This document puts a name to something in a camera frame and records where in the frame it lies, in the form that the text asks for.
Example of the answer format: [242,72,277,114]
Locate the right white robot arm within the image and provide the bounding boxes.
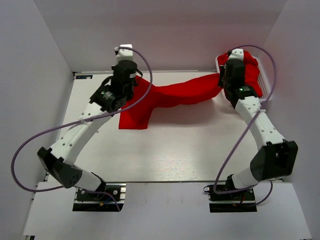
[219,58,298,194]

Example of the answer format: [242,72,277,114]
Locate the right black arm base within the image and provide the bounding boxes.
[203,184,257,213]

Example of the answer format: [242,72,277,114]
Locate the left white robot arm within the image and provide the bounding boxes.
[37,60,138,192]

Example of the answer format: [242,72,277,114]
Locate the red t shirt pile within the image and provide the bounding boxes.
[215,48,263,98]

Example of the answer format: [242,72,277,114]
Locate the white plastic basket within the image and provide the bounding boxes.
[215,54,273,103]

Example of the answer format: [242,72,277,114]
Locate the blue label sticker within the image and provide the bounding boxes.
[75,74,93,80]

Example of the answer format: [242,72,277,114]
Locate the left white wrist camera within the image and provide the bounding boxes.
[114,47,134,64]

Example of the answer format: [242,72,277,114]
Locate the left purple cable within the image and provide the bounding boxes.
[10,46,154,212]

